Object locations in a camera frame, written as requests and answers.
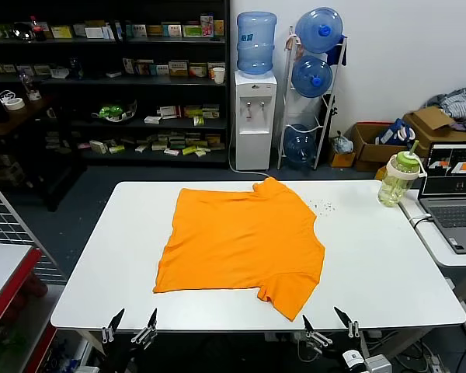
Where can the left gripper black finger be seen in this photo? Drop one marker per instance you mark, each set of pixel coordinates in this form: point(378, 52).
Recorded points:
point(152, 318)
point(115, 319)

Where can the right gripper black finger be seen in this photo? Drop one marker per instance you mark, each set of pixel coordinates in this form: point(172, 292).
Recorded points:
point(342, 315)
point(308, 324)

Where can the orange t-shirt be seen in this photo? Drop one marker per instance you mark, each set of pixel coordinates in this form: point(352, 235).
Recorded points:
point(237, 241)

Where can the pile of striped clothes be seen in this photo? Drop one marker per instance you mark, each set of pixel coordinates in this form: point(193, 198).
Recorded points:
point(460, 103)

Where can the white table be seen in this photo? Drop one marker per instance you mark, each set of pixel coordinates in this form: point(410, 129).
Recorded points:
point(373, 252)

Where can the white side desk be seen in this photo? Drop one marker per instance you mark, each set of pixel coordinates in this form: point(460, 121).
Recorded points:
point(439, 248)

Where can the red and white cart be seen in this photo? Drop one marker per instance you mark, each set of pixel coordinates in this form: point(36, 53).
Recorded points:
point(7, 272)

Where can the green lid drinking bottle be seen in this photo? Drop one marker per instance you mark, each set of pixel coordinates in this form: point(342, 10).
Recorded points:
point(396, 182)

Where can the grey laptop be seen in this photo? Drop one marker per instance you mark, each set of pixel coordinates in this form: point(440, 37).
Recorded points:
point(456, 217)

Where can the small cardboard box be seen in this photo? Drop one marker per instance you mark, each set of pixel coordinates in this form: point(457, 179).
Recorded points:
point(343, 160)

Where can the cardboard box with red edge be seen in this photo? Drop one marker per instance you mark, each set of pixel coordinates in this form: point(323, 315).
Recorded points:
point(367, 151)

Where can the crumpled plastic bag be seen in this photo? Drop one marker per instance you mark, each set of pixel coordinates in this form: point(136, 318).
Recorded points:
point(342, 143)

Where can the blue shopping bag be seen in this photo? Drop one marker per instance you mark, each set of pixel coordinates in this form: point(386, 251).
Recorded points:
point(392, 134)

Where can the small white flat box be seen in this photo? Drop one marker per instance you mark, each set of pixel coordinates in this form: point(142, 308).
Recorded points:
point(152, 120)

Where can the large open cardboard box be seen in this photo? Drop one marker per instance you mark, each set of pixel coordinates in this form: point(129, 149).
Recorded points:
point(431, 120)

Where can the white water dispenser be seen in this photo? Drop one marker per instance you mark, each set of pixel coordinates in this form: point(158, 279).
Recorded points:
point(254, 116)

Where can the brown wooden table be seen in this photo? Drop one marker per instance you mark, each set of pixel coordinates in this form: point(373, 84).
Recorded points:
point(23, 114)

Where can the black shelf unit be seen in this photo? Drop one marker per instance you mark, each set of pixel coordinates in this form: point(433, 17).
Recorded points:
point(101, 83)

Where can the white tape roll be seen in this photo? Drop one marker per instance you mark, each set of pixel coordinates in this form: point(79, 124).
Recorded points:
point(14, 104)

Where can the white paper cup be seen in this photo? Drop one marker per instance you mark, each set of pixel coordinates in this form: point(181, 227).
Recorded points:
point(218, 75)

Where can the white box orange print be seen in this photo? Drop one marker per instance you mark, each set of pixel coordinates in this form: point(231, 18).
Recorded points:
point(197, 70)

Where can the beige medicine box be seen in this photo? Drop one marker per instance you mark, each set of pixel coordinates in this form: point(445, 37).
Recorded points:
point(178, 68)

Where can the clear plastic bottle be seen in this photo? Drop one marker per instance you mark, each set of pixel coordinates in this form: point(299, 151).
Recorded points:
point(25, 83)

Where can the blue glass bottle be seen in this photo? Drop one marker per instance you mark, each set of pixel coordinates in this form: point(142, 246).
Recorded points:
point(75, 68)

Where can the blue water jug with label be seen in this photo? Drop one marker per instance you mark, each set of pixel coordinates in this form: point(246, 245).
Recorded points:
point(256, 42)

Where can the green and white box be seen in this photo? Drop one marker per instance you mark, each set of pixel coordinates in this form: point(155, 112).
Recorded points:
point(191, 31)

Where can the yellow label box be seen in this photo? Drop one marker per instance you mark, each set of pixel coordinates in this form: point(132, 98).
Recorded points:
point(61, 32)

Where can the pink and green box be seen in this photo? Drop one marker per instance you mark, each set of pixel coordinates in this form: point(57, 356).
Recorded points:
point(206, 26)

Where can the yellow orange box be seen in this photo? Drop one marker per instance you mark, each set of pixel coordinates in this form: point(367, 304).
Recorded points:
point(218, 28)

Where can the cola bottle red cap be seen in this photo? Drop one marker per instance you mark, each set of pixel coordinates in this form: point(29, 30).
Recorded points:
point(39, 31)

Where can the shiny metal bowl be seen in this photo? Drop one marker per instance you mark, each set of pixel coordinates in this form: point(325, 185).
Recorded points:
point(21, 31)

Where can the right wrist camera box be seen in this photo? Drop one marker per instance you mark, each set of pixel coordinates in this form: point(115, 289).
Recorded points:
point(376, 364)

